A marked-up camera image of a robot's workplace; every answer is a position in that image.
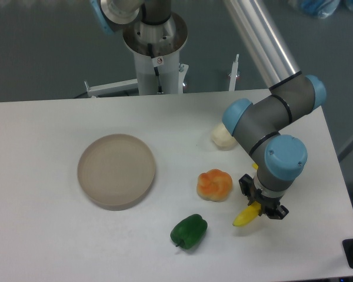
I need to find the orange toy bread roll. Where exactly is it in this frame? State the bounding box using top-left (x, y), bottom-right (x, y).
top-left (197, 169), bottom-right (233, 202)

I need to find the white metal bracket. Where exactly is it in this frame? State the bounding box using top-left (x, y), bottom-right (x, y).
top-left (228, 54), bottom-right (240, 91)
top-left (84, 79), bottom-right (138, 97)

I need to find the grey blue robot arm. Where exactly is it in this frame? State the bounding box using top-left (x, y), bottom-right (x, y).
top-left (91, 1), bottom-right (327, 220)

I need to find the green toy bell pepper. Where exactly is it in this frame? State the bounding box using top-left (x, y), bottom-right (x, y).
top-left (170, 214), bottom-right (208, 250)

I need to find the white metal bracket right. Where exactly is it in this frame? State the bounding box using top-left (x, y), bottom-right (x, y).
top-left (228, 54), bottom-right (240, 91)

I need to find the blue plastic bag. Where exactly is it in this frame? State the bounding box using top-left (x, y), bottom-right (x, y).
top-left (298, 0), bottom-right (340, 19)

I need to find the white toy garlic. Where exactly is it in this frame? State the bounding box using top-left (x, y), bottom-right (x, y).
top-left (211, 123), bottom-right (237, 150)

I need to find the white metal bracket left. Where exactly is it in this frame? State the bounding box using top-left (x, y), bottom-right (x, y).
top-left (84, 79), bottom-right (138, 97)

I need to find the beige round plate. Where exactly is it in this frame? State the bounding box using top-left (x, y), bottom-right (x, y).
top-left (77, 134), bottom-right (156, 210)

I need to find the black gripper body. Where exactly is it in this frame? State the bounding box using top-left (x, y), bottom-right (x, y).
top-left (246, 175), bottom-right (289, 220)

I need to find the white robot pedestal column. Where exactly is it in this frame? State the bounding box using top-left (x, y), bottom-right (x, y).
top-left (123, 12), bottom-right (188, 96)

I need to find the black cable on pedestal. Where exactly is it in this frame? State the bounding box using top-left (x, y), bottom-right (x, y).
top-left (146, 43), bottom-right (164, 95)

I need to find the yellow toy banana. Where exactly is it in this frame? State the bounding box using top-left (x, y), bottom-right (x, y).
top-left (232, 174), bottom-right (261, 227)

